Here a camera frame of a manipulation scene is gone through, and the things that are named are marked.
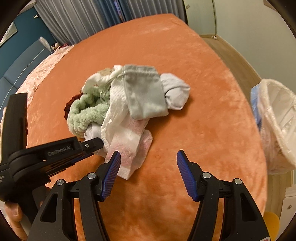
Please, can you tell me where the dark grey curtain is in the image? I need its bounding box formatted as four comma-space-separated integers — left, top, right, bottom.
125, 0, 185, 22

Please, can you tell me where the light grey cloth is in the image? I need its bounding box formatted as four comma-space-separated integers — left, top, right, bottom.
159, 73, 190, 110

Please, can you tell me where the light grey curtain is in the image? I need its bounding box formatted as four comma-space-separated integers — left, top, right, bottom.
35, 0, 126, 45

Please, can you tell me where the orange plush blanket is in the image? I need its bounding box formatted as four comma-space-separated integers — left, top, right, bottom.
23, 13, 269, 241

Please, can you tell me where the person's left hand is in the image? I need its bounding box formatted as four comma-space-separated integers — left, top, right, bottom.
4, 201, 29, 241

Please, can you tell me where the blue plastic bag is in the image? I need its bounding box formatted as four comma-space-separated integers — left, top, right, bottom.
250, 84, 263, 130

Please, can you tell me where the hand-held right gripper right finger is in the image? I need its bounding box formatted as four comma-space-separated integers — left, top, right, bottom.
176, 150, 271, 241

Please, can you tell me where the pale white cloth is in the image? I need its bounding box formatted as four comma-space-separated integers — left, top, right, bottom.
84, 123, 107, 158

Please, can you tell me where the dark red scrunchie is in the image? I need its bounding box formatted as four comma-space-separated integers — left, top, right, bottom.
64, 94, 81, 120

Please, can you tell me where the grey drawstring pouch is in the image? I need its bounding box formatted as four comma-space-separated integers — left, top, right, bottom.
122, 65, 169, 120

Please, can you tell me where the framed wall picture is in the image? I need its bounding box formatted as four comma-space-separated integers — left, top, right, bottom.
0, 23, 16, 44

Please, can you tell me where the green fluffy cloth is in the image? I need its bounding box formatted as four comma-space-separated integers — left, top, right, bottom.
67, 87, 111, 137

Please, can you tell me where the white cabinet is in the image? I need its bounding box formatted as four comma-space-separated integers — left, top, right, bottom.
281, 188, 296, 223

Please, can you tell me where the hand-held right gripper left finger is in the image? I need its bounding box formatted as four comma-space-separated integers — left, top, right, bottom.
27, 150, 122, 241

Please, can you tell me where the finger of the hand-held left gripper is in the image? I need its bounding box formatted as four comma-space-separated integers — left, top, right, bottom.
79, 137, 104, 154
47, 152, 95, 176

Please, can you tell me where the gold-trimmed wardrobe door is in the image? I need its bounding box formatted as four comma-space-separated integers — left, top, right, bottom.
185, 0, 219, 40

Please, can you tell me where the cream white cloth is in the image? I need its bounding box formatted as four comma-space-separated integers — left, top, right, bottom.
81, 65, 125, 93

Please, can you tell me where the white plastic bag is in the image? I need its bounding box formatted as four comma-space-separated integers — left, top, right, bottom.
257, 79, 296, 175

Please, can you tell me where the white waffle cloth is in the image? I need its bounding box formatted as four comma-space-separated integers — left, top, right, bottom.
101, 77, 148, 151

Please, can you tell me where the pink and white towel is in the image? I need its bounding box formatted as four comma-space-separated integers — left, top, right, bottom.
105, 120, 153, 180

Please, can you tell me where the stuffed toy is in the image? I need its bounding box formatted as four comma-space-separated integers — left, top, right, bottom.
51, 42, 70, 50

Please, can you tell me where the blue padded headboard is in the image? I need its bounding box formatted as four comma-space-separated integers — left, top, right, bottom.
0, 37, 52, 112

